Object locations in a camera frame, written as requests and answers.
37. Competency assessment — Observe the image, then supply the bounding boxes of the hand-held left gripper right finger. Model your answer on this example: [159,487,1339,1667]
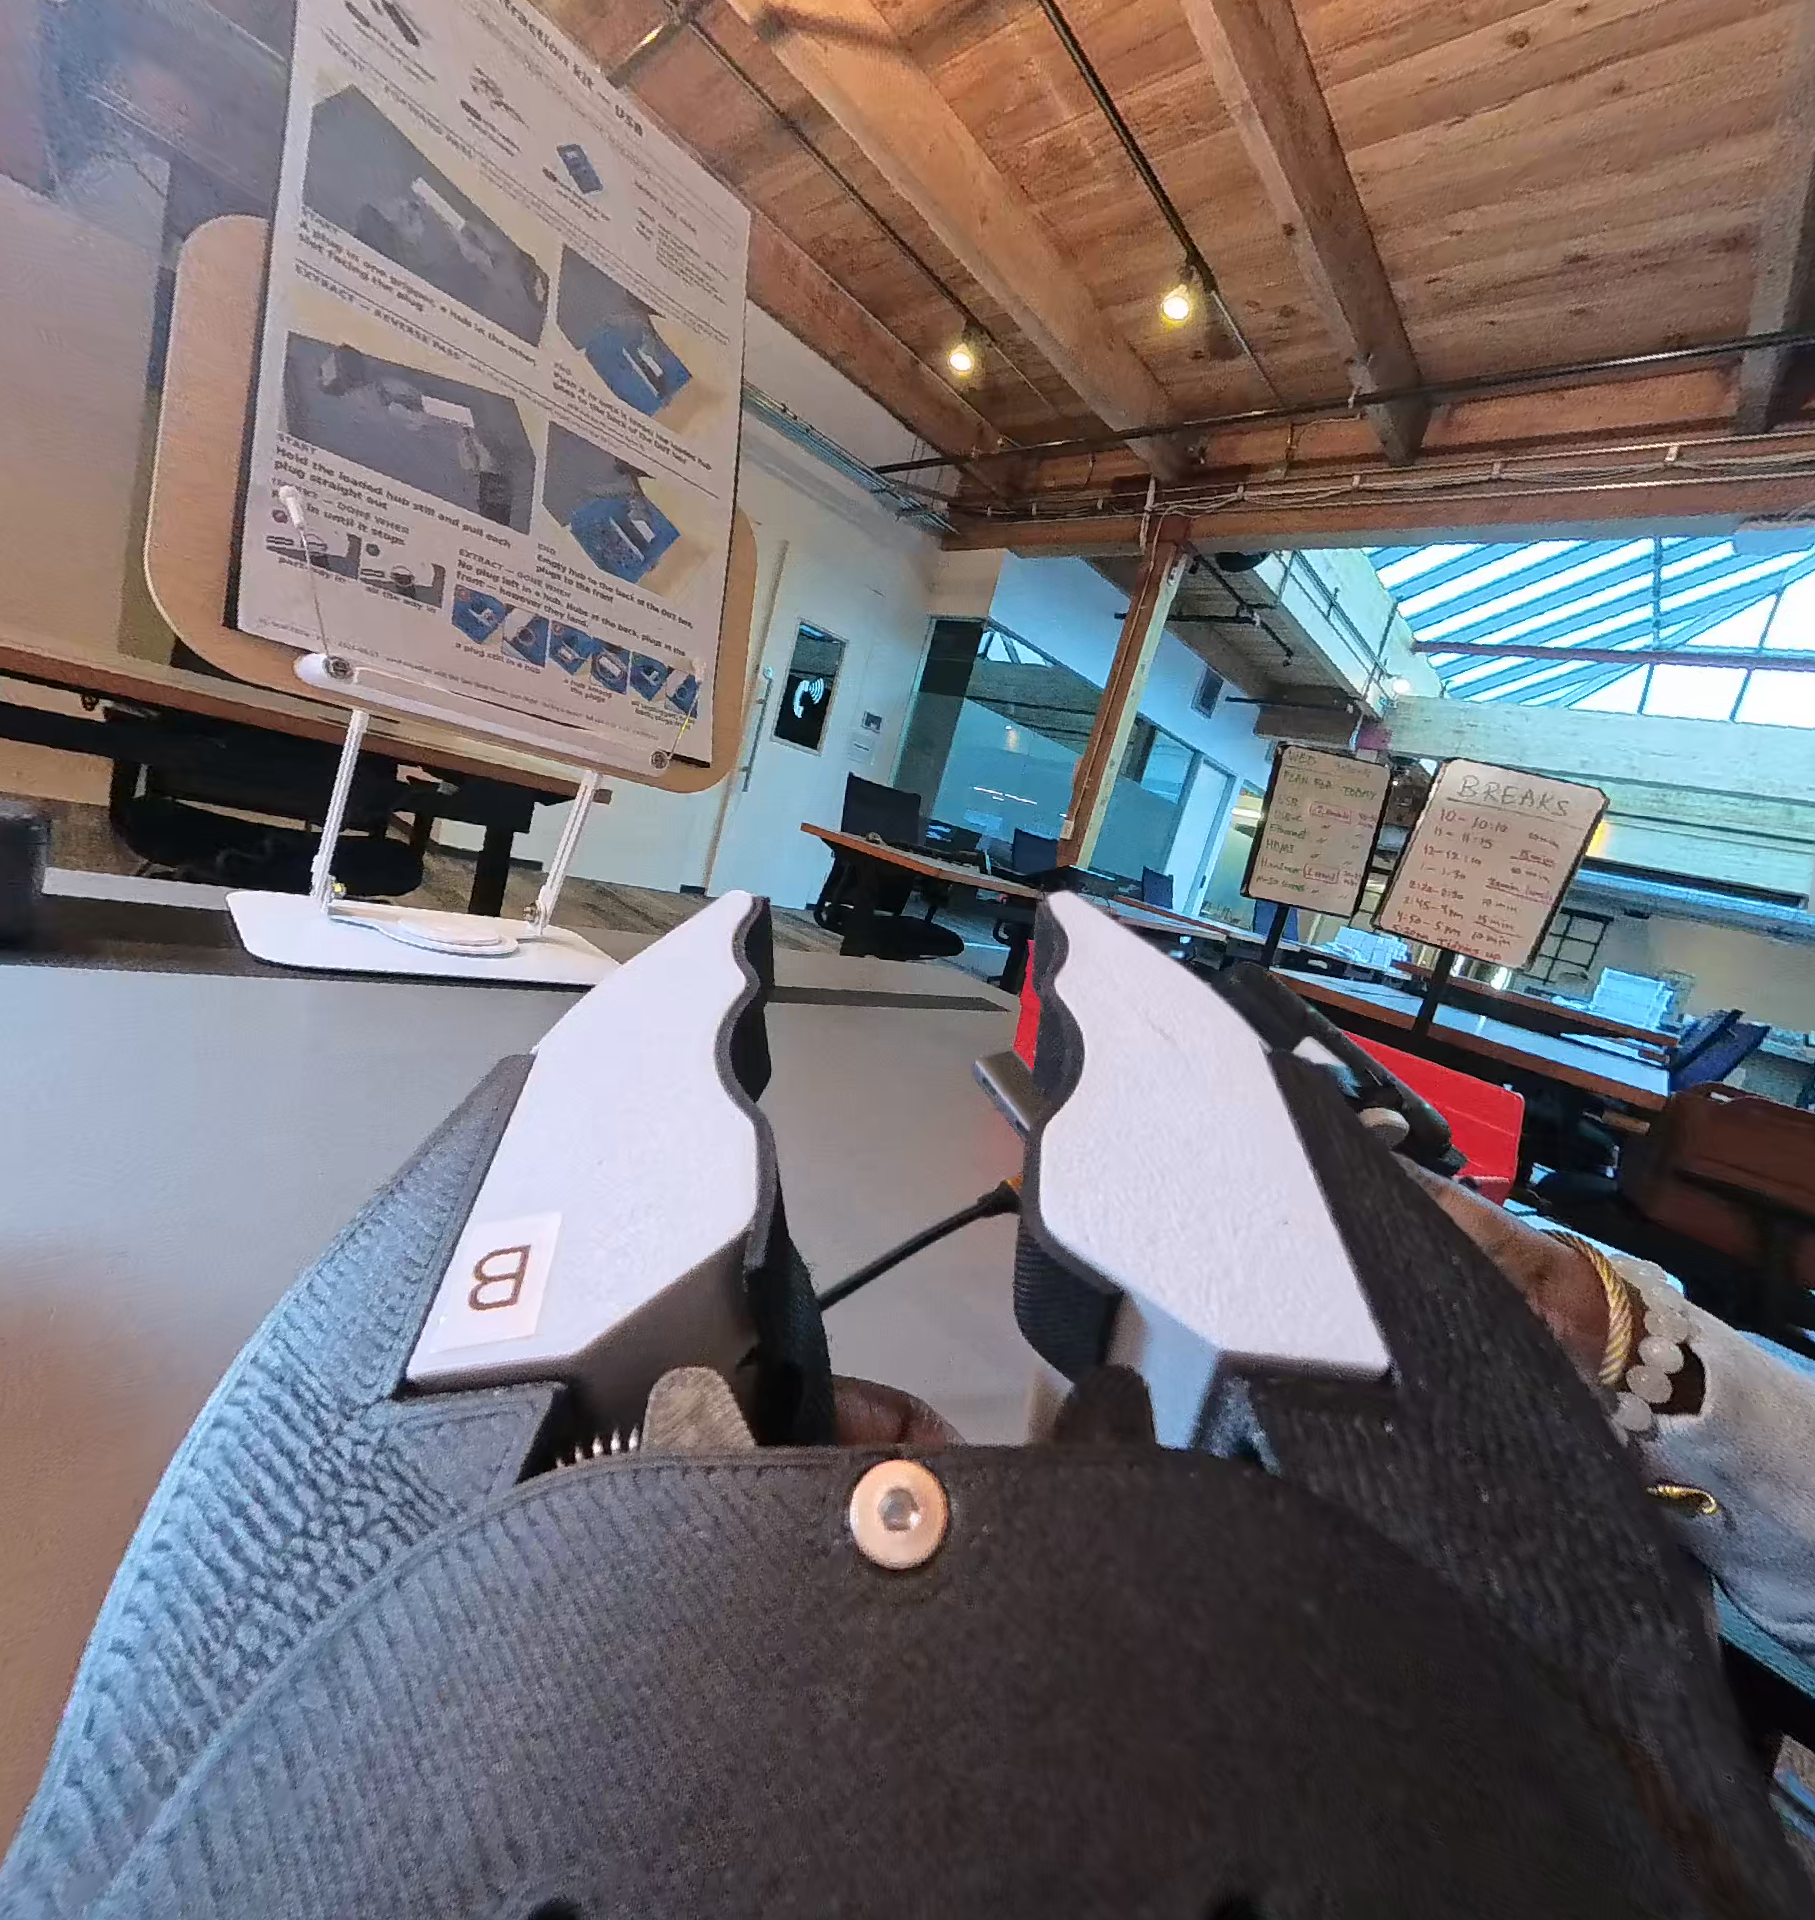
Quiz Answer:
[1014,890,1397,1454]

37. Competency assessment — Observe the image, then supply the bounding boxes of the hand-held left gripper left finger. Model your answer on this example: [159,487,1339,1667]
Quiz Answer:
[404,890,783,1388]

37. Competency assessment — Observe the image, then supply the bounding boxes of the red plastic bin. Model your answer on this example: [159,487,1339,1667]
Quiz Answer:
[1009,936,1527,1202]

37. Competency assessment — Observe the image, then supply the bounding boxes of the black cable orange plugs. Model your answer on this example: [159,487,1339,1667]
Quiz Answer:
[814,1177,1021,1309]

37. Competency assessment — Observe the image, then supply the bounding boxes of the person's right hand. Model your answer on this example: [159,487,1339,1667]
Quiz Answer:
[1425,1163,1635,1388]

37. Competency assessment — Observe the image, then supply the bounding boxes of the person's left hand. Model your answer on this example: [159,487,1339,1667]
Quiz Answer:
[833,1372,957,1450]

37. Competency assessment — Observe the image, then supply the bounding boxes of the wide handwritten whiteboard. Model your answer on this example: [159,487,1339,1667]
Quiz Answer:
[1370,758,1611,974]

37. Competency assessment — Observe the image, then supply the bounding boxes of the narrow handwritten whiteboard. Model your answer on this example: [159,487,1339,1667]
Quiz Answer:
[1239,738,1395,920]

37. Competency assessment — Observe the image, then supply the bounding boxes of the white document stand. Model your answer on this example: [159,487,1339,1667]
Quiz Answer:
[227,487,698,989]

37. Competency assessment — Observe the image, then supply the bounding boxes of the gold bangle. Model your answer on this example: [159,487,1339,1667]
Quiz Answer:
[1537,1227,1653,1388]

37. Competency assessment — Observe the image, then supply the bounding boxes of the wooden edged office desk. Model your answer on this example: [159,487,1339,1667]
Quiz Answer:
[803,818,1269,963]

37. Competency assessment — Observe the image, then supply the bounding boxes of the brown leather bag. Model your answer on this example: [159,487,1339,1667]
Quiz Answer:
[1619,1084,1815,1308]

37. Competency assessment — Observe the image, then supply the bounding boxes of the black office chair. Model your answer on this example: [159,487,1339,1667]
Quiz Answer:
[105,704,428,902]
[814,771,969,963]

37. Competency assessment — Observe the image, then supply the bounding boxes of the black phone sign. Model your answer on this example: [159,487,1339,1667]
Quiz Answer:
[772,618,848,752]

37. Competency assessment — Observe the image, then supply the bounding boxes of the printed instruction sheet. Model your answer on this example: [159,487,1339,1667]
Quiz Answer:
[232,0,755,768]

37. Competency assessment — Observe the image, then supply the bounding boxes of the white bead bracelet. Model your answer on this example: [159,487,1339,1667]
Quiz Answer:
[1604,1253,1704,1434]

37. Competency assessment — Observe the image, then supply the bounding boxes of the wooden post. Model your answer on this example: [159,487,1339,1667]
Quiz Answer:
[1064,516,1197,873]

